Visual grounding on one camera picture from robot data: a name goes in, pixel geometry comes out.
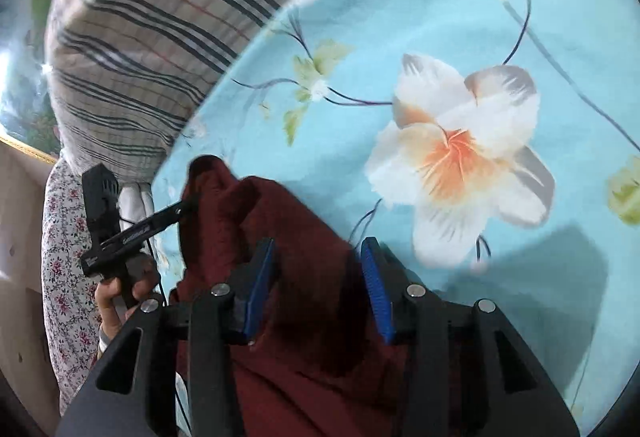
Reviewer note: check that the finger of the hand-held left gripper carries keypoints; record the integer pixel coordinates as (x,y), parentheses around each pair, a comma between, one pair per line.
(172,209)

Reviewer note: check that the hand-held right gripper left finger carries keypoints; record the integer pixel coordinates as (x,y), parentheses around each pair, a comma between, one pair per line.
(260,287)

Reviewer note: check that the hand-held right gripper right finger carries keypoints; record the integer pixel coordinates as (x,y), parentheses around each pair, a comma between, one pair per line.
(377,297)

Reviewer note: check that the dark red towel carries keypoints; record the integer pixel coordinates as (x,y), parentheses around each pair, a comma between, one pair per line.
(300,237)

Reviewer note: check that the person's left forearm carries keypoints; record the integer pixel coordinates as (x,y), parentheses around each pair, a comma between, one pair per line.
(104,342)

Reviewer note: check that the person's left hand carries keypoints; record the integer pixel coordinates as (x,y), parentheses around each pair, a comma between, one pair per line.
(112,302)

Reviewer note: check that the white cloth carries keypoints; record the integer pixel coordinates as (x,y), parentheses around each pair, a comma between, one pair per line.
(132,207)

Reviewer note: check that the white red-flowered blanket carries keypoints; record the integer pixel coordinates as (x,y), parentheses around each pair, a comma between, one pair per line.
(65,267)

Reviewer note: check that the gold-framed landscape picture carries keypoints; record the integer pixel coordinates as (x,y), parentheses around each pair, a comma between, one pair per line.
(25,107)

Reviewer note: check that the plaid striped pillow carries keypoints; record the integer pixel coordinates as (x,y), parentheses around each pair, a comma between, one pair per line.
(150,17)

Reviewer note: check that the light blue floral bedsheet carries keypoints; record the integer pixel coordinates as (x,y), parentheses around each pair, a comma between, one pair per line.
(425,17)

